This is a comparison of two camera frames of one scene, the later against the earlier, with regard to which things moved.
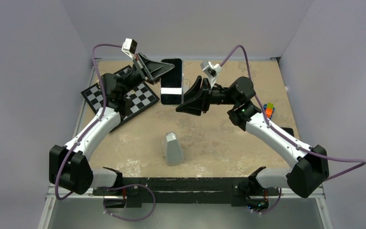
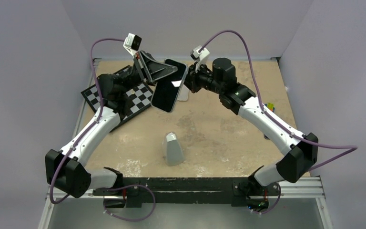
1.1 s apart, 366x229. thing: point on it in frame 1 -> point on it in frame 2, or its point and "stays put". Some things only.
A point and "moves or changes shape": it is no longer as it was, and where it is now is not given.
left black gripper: (150, 69) stays put
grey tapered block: (174, 153) stays put
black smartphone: (171, 84) moves or changes shape
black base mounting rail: (137, 191) stays put
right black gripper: (200, 103) -> (191, 78)
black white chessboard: (140, 97) stays put
